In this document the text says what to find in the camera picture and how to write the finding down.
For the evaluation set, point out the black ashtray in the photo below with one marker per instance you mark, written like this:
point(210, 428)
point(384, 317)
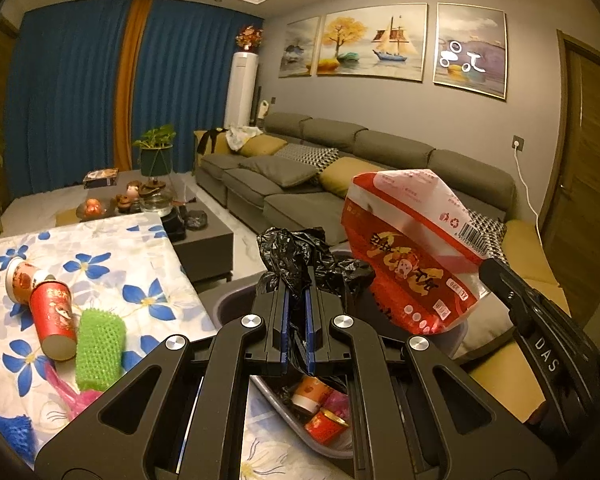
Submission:
point(198, 220)

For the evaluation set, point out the light grey pillow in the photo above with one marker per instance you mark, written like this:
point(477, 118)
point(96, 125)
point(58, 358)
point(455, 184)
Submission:
point(490, 330)

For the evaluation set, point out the brown ceramic figurine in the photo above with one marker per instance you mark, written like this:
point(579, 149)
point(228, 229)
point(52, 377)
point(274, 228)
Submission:
point(131, 192)

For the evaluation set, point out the red white snack bag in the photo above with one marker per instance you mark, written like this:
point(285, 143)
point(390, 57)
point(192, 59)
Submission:
point(410, 240)

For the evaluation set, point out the green foam net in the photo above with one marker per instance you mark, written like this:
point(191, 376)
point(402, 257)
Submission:
point(100, 350)

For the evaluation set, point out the large red paper cup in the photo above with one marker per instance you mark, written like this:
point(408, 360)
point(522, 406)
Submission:
point(325, 425)

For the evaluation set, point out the purple framed painting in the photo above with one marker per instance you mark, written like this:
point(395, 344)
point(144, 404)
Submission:
point(470, 50)

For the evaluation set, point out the blue foam net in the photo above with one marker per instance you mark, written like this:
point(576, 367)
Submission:
point(17, 430)

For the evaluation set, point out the brown wooden door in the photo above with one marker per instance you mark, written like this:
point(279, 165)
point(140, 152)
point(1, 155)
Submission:
point(585, 160)

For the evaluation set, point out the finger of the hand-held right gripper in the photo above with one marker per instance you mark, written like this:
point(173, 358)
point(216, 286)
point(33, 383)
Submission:
point(505, 285)

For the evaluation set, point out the glass bowl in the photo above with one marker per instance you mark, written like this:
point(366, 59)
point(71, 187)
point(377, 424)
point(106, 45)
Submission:
point(156, 205)

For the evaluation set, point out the grey sofa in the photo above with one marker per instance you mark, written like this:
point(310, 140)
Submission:
point(290, 205)

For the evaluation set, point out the small yellow pillow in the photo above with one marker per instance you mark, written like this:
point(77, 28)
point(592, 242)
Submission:
point(262, 146)

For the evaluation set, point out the black white patterned pillow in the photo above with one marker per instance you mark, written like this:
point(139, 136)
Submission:
point(310, 154)
point(490, 232)

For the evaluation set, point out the flat grey pillow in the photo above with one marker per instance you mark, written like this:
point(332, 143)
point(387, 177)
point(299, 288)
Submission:
point(280, 170)

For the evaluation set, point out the small pink plastic bag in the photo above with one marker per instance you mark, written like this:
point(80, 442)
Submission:
point(77, 405)

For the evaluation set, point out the orange curtain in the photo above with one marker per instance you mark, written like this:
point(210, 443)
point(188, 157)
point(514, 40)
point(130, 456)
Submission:
point(130, 85)

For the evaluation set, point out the large yellow pillow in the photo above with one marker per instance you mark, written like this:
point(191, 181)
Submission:
point(345, 177)

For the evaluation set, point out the small black plastic bag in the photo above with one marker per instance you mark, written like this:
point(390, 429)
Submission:
point(290, 250)

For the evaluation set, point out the dark grey coffee table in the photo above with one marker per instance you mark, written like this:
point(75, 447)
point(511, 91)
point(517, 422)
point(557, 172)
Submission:
point(205, 247)

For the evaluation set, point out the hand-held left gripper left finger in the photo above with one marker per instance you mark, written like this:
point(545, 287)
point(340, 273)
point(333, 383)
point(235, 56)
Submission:
point(285, 335)

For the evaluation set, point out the pale paper cup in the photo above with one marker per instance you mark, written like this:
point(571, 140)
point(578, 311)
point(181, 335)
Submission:
point(307, 392)

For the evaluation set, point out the wall socket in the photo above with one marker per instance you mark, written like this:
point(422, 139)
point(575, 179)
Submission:
point(518, 144)

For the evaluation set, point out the dark cloth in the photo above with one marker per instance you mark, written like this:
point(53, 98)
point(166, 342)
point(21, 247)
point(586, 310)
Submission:
point(211, 141)

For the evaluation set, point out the potted plant in green pot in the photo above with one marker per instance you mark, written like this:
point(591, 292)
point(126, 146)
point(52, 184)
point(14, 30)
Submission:
point(155, 155)

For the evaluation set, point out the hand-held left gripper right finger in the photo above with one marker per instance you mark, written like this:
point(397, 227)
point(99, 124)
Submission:
point(310, 335)

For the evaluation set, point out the small landscape painting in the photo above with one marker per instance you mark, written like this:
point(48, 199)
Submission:
point(300, 47)

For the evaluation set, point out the wide sailing ship painting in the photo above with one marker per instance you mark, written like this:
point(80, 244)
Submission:
point(370, 42)

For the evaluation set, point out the white standing air conditioner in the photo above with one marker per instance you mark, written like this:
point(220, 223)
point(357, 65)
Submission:
point(240, 90)

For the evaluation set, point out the white cloth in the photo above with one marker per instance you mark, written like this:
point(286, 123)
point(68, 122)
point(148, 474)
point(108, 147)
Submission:
point(242, 136)

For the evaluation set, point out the grey plastic bin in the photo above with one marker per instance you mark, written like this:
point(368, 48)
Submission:
point(235, 305)

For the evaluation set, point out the flat printed box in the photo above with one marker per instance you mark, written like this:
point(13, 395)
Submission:
point(100, 178)

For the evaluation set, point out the bowl of orange fruit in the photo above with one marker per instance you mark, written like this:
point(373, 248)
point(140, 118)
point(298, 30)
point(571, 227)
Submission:
point(92, 207)

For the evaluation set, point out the blue curtain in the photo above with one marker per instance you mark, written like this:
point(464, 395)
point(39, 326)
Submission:
point(200, 85)
point(70, 100)

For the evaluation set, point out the orange flower bouquet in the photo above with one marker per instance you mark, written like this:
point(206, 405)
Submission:
point(249, 39)

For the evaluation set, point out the white orange printed paper cup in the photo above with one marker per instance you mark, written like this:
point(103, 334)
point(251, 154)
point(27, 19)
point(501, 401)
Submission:
point(22, 280)

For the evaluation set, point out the white plastic jug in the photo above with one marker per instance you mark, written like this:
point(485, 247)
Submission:
point(264, 108)

